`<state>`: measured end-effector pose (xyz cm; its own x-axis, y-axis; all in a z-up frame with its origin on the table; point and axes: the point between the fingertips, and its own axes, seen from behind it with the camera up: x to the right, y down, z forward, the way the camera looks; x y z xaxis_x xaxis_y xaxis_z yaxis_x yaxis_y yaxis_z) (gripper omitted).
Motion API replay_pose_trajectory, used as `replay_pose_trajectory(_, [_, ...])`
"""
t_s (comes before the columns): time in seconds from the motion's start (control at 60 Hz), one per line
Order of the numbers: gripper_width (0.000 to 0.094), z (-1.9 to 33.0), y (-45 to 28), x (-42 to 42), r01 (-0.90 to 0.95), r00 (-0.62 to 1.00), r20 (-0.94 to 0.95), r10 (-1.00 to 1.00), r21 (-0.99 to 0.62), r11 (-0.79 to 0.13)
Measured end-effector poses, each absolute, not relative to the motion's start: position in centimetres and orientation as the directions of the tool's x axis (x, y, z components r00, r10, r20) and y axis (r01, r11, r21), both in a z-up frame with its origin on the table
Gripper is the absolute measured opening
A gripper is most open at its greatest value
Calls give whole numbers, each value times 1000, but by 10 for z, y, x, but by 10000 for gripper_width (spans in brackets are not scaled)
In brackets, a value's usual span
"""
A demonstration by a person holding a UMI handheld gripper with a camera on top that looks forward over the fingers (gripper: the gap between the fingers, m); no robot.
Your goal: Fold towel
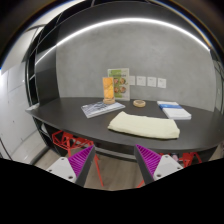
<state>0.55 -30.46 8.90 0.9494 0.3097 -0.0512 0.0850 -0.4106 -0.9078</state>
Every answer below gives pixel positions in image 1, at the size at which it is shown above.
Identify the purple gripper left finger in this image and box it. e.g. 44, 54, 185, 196
47, 145, 95, 187

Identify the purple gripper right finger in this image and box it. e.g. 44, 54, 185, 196
134, 145, 182, 184

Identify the cream folded towel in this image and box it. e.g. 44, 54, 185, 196
108, 112, 180, 139

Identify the red metal stool left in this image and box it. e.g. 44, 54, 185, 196
51, 129, 105, 188

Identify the white and blue booklet stack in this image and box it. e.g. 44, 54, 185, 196
157, 101, 192, 120

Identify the grey magazine on table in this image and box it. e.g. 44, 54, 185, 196
81, 101, 124, 118

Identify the round wooden coaster dish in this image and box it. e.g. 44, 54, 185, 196
133, 100, 146, 108

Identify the orange sign on wooden base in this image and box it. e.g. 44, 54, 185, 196
103, 77, 115, 104

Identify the green menu stand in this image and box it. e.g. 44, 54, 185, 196
108, 68, 130, 101

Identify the dark shelving unit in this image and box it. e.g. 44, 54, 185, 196
26, 0, 94, 105

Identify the curved ceiling light strip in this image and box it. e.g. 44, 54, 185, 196
35, 17, 210, 65

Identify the white wall switch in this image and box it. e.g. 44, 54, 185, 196
147, 77, 156, 87
129, 76, 135, 86
136, 76, 146, 86
157, 78, 166, 88

